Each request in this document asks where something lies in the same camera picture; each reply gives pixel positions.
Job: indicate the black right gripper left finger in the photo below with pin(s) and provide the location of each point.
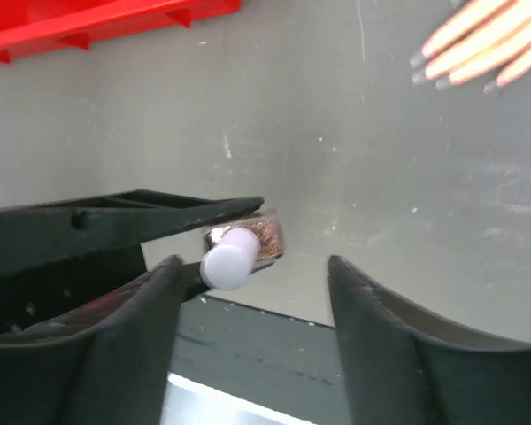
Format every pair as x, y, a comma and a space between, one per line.
104, 363

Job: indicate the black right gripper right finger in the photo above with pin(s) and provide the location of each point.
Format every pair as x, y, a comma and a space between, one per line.
403, 364

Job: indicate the nail polish bottle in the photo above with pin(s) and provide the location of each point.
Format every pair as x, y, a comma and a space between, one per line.
265, 225

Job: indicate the white nail polish brush cap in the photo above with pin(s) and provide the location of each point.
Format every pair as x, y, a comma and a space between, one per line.
229, 263

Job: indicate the mannequin hand with nails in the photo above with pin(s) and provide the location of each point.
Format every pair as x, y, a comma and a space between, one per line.
480, 37

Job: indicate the red plastic tray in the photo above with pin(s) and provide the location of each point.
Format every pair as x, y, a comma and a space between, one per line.
31, 27

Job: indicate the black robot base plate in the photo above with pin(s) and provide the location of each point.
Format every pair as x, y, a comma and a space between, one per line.
280, 362

